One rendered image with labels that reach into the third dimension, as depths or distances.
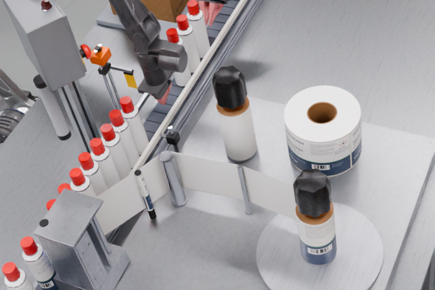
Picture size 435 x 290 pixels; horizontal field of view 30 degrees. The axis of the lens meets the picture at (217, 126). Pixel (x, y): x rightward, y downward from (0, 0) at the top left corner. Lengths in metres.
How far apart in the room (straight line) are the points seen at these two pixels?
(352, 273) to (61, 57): 0.86
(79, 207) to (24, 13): 0.46
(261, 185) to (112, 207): 0.38
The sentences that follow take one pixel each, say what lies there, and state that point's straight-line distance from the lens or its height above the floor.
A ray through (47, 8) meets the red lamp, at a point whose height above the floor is 1.48.
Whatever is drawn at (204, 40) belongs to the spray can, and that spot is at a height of 0.95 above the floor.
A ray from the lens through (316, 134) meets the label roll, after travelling 2.09.
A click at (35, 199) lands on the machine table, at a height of 0.83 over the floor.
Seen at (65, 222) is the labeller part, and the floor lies 1.14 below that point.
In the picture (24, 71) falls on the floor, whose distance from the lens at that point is 4.10.
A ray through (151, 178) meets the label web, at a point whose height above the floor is 1.00.
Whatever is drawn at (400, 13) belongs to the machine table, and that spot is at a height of 0.83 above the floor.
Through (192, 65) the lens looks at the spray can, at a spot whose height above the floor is 0.91.
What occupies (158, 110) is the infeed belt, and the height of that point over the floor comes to 0.88.
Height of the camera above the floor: 2.59
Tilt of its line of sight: 47 degrees down
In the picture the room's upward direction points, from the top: 13 degrees counter-clockwise
